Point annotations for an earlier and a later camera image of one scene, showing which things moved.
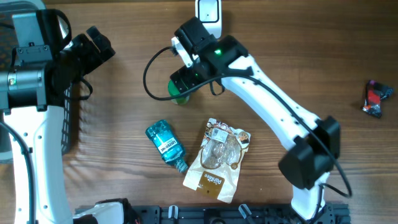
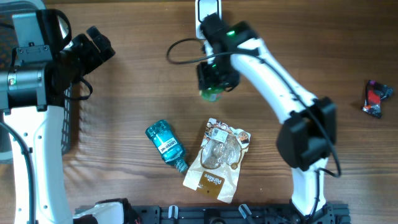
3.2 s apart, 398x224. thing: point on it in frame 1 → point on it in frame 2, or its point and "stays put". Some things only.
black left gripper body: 83,56 stays put
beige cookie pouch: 214,171 stays put
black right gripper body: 192,76 → 216,76
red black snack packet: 375,92 stays put
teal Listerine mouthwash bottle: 168,144 stays put
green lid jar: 173,91 → 211,94
